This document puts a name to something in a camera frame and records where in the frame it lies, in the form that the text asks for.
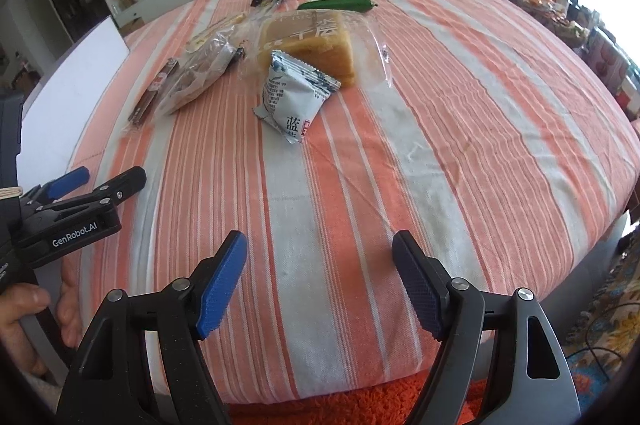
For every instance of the clutter of small items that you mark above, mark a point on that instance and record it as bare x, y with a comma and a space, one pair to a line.
585, 25

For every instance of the floral patterned rug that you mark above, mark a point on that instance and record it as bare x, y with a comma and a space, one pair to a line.
610, 330

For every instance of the clear bag of brown pastry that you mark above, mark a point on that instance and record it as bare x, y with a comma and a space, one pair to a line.
192, 77

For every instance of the orange shaggy rug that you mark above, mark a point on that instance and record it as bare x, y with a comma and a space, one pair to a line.
325, 400

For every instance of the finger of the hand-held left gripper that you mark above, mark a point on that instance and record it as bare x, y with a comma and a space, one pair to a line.
125, 182
70, 180

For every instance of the white board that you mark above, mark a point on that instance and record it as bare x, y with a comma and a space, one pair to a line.
75, 70

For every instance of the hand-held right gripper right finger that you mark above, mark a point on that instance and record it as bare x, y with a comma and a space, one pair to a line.
420, 287

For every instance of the green cucumber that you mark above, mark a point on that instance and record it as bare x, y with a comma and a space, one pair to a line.
335, 3

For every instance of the sliced bread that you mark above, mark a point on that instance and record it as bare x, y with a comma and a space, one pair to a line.
310, 37

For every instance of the white and blue snack packet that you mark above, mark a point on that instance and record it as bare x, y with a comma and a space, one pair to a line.
292, 97

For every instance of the orange striped tablecloth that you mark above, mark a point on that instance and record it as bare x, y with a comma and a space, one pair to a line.
400, 155

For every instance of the red-brown sausage stick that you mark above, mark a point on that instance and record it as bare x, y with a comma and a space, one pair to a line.
150, 97

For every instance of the person's left hand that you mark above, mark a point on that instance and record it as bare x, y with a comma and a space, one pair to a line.
20, 305

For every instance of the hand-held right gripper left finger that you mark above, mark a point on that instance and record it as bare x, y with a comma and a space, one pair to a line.
222, 287

